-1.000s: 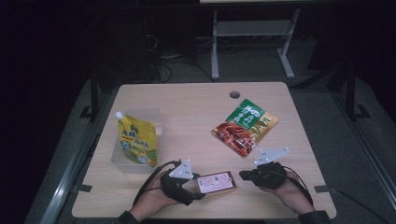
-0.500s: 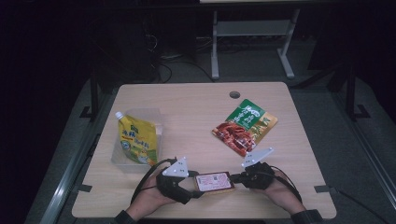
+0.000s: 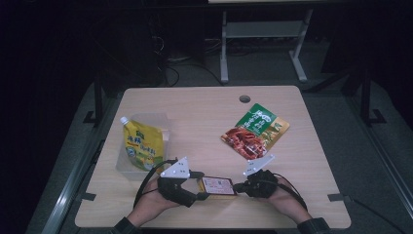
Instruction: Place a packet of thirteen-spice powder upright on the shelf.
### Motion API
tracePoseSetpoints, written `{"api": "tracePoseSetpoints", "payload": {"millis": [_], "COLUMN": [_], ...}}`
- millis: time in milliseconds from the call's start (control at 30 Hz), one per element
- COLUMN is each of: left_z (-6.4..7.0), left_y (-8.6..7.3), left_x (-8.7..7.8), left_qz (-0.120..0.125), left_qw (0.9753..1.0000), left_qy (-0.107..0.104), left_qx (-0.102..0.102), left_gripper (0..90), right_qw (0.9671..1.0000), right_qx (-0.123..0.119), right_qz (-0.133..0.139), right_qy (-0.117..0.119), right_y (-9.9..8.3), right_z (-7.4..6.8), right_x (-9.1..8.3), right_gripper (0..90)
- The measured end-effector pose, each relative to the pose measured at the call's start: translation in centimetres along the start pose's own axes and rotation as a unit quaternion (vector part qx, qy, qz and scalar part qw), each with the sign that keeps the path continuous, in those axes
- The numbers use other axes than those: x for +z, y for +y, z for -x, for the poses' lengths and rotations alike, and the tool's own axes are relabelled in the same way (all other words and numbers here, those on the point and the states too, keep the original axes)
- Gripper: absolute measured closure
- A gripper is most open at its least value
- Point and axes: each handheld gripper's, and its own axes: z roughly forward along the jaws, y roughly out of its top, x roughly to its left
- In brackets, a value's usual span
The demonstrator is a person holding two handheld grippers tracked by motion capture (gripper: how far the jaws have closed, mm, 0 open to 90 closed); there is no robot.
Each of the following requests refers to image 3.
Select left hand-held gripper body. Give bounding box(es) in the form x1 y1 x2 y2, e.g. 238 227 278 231
157 156 198 209

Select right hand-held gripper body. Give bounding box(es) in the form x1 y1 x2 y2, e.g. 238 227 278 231
243 154 280 200

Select small brown box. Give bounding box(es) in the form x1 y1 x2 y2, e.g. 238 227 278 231
198 175 238 199

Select green and red snack packet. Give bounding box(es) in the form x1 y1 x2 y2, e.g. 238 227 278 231
219 102 291 161

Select yellow spouted pouch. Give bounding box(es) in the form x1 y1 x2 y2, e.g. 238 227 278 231
119 116 166 173

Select clear plastic container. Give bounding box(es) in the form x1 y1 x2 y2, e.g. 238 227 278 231
115 112 171 181

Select person's left hand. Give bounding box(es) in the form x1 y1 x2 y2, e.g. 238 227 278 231
127 176 180 227

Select black metal stand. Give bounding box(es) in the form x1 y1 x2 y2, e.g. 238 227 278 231
82 73 105 128
343 67 388 128

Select right hand-held gripper cable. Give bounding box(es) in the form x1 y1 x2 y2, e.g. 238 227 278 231
273 173 309 212

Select aluminium rail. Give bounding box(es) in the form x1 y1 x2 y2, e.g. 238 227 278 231
41 94 125 234
344 97 413 213

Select black floor cables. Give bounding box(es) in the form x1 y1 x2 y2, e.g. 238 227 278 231
155 34 226 88

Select thin black floor cable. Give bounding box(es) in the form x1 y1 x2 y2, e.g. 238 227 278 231
343 194 407 234

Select white metal desk frame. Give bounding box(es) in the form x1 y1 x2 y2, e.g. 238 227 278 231
219 9 315 84

